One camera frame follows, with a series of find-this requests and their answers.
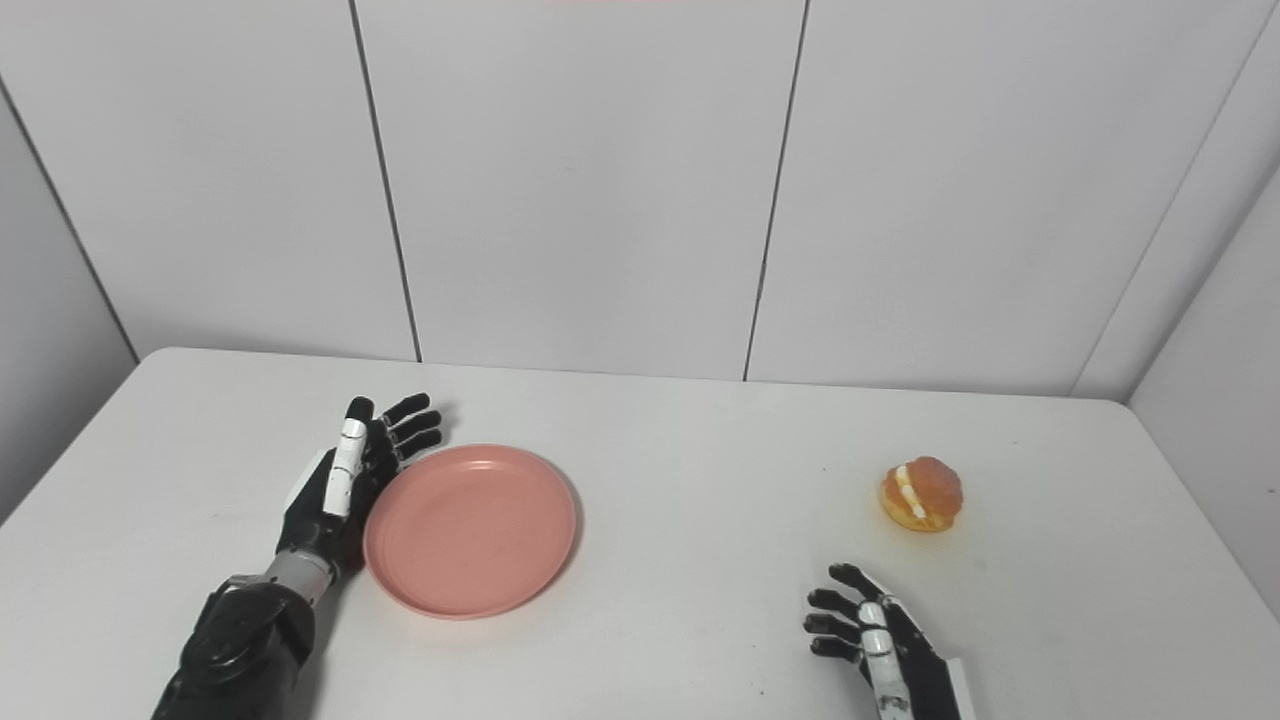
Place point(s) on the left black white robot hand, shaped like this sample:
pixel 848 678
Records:
pixel 320 520

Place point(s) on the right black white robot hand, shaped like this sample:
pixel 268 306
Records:
pixel 915 660

